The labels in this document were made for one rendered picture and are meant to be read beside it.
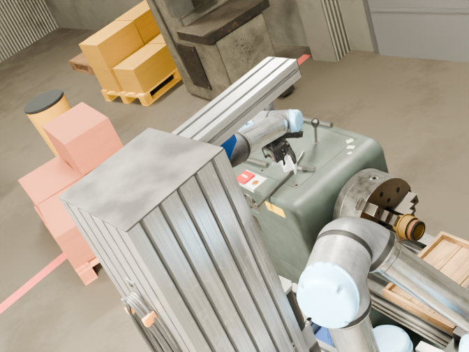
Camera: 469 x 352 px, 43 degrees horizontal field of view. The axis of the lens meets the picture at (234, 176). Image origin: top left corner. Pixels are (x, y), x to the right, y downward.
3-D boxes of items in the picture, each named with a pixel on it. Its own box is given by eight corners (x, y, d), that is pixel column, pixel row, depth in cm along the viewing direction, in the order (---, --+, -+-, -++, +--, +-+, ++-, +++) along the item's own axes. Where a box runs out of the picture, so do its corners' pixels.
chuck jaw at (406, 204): (384, 205, 224) (403, 185, 228) (386, 214, 227) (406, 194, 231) (407, 214, 216) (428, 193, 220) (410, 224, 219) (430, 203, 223)
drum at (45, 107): (99, 144, 607) (69, 91, 573) (66, 168, 589) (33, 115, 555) (81, 137, 636) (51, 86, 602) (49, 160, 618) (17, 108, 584)
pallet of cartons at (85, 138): (202, 201, 465) (164, 121, 425) (96, 293, 420) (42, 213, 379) (113, 165, 563) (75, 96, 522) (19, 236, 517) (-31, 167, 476)
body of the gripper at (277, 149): (264, 159, 227) (255, 133, 220) (280, 147, 230) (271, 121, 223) (278, 165, 221) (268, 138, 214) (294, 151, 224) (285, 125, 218)
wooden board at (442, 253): (384, 297, 221) (382, 290, 219) (443, 238, 234) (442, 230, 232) (454, 336, 198) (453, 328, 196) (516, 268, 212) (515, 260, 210)
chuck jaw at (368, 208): (373, 218, 223) (355, 209, 215) (378, 207, 223) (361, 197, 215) (396, 229, 214) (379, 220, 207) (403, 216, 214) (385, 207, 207)
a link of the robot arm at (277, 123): (225, 140, 160) (302, 100, 199) (191, 140, 166) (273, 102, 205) (231, 181, 163) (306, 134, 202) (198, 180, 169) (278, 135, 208)
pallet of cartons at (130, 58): (220, 52, 694) (198, -6, 655) (143, 110, 639) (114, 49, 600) (175, 47, 755) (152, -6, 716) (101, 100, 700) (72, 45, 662)
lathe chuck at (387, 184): (343, 262, 229) (334, 192, 215) (398, 225, 244) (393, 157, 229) (361, 272, 222) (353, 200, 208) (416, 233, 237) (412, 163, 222)
